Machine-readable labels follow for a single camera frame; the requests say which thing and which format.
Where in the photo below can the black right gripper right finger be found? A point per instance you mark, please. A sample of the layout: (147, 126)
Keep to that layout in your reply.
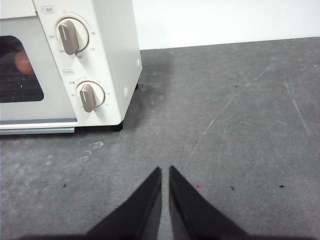
(197, 215)

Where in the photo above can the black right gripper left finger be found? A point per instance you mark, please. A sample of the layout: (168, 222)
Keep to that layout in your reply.
(135, 215)

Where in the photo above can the glass-windowed oven door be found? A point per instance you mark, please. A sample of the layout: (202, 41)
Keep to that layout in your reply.
(55, 105)

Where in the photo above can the brown egg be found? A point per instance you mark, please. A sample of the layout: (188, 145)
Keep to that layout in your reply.
(24, 63)

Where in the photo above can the black oven foot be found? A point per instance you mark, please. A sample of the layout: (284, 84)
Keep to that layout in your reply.
(136, 87)
(117, 128)

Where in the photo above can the beige timer knob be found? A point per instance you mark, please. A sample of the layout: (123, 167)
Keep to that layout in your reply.
(90, 96)

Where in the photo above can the metal crumb tray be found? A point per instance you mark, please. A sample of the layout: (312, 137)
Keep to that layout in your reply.
(37, 131)

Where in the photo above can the cream Toshiba toaster oven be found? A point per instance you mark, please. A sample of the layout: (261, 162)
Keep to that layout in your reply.
(112, 50)

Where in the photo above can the beige temperature knob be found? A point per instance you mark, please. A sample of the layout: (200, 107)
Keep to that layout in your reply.
(72, 35)

